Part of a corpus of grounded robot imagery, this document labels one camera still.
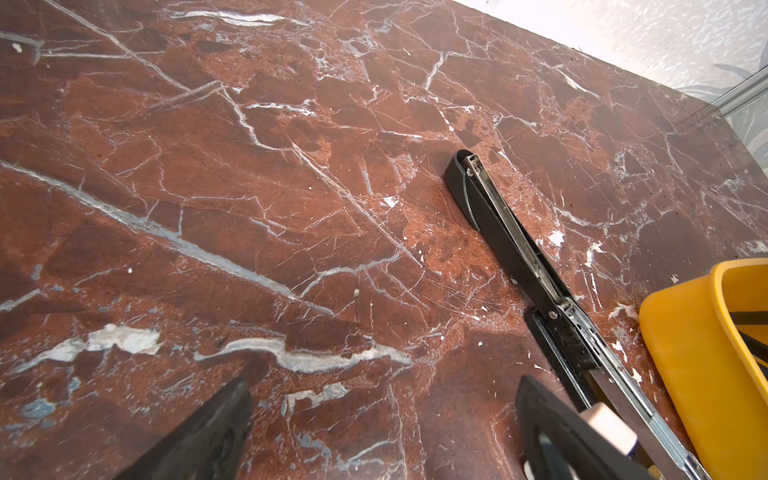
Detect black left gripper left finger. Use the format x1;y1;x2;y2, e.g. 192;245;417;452
117;377;252;479

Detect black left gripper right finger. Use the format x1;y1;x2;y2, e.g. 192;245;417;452
516;375;650;480

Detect yellow plastic tray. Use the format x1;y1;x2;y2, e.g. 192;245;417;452
639;258;767;479

